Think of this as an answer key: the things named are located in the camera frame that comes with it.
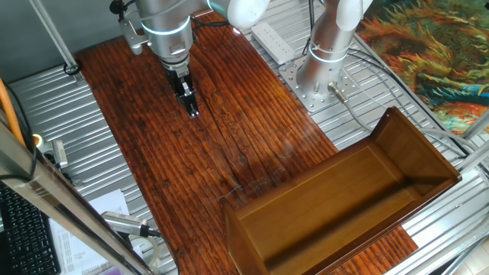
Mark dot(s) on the clear tape roll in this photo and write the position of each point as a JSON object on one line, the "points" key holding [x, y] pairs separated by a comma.
{"points": [[153, 252]]}

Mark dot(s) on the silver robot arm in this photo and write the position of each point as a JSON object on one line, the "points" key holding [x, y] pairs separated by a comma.
{"points": [[168, 23]]}

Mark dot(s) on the black keyboard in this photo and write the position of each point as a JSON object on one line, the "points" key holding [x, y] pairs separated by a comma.
{"points": [[26, 237]]}

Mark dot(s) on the colourful painted cloth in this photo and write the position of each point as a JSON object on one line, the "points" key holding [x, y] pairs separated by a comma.
{"points": [[431, 57]]}

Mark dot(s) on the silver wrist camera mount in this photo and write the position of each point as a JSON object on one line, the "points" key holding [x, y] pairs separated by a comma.
{"points": [[131, 36]]}

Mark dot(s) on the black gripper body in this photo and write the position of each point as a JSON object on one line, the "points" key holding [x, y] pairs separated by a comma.
{"points": [[176, 78]]}

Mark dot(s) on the slanted aluminium pole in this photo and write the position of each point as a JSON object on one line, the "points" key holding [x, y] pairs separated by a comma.
{"points": [[57, 42]]}

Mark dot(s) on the aluminium frame strut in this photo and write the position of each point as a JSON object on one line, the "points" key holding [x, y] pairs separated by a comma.
{"points": [[475, 126]]}

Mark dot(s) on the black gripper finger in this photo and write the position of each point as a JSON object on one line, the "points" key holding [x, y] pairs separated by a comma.
{"points": [[191, 101], [180, 97]]}

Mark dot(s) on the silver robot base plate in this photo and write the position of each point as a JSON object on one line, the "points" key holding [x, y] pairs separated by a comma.
{"points": [[317, 100]]}

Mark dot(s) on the printed paper sheet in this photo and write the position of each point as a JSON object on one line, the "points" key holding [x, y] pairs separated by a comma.
{"points": [[76, 252]]}

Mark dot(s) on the white power strip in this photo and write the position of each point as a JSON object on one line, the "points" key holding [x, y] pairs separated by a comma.
{"points": [[273, 43]]}

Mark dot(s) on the orange tube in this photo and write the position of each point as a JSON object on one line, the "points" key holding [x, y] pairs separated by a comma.
{"points": [[9, 110]]}

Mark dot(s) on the wood grain table mat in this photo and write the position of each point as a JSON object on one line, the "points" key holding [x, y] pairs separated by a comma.
{"points": [[160, 133]]}

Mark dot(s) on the metal frame beam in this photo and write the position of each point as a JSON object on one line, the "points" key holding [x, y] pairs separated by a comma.
{"points": [[57, 198]]}

